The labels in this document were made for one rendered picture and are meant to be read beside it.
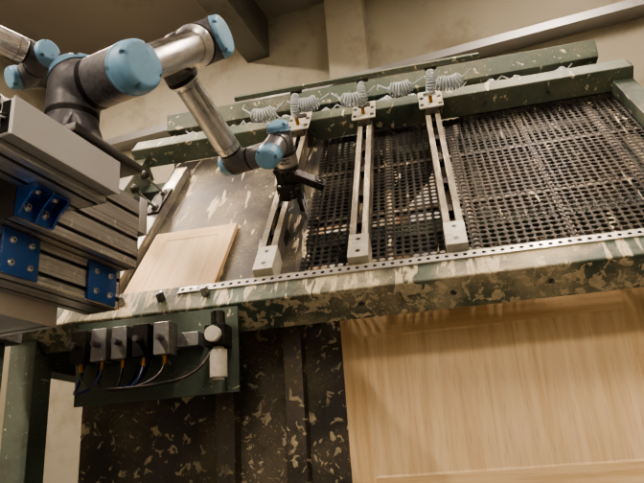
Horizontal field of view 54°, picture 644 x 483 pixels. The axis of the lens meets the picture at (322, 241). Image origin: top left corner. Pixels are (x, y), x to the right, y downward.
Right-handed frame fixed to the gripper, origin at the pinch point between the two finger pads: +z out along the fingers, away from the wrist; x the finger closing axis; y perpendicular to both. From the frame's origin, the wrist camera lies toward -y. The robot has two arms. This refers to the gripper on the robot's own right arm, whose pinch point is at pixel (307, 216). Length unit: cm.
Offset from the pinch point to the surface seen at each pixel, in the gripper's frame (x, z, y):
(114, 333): 62, -6, 47
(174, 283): 31, 1, 41
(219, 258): 19.9, 0.4, 27.7
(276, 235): 19.1, -4.9, 7.0
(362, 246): 32.9, -5.0, -21.5
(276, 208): 0.4, -4.7, 9.8
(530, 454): 70, 46, -61
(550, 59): -121, 0, -108
